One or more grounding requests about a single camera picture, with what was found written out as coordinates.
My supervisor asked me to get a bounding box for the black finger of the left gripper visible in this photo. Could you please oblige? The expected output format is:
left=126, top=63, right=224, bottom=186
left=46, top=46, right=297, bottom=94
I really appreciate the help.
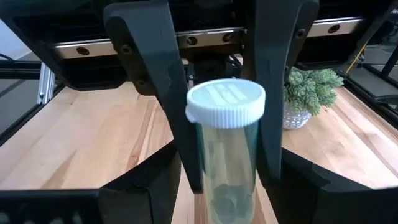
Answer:
left=103, top=0, right=205, bottom=194
left=242, top=0, right=320, bottom=182

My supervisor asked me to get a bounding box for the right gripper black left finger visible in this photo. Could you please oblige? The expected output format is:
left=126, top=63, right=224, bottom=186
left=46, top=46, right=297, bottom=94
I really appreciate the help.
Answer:
left=98, top=141, right=183, bottom=224

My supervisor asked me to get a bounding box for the green pill bottle white cap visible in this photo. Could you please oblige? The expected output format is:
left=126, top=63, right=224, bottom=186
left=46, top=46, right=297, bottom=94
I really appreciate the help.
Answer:
left=185, top=77, right=267, bottom=224

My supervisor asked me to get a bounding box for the silver aluminium bracket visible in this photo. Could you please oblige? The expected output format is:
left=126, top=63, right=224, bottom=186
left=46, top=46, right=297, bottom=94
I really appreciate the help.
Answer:
left=36, top=61, right=57, bottom=105

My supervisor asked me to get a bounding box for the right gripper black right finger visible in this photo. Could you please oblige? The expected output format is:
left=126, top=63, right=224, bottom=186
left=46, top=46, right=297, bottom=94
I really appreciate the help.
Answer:
left=269, top=147, right=331, bottom=224

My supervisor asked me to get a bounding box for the green succulent in white pot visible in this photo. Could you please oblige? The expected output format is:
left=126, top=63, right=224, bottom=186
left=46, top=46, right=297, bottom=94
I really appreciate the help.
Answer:
left=282, top=67, right=345, bottom=131

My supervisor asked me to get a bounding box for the yellow cable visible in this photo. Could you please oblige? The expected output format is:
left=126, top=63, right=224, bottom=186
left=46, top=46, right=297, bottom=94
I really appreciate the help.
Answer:
left=346, top=42, right=368, bottom=74

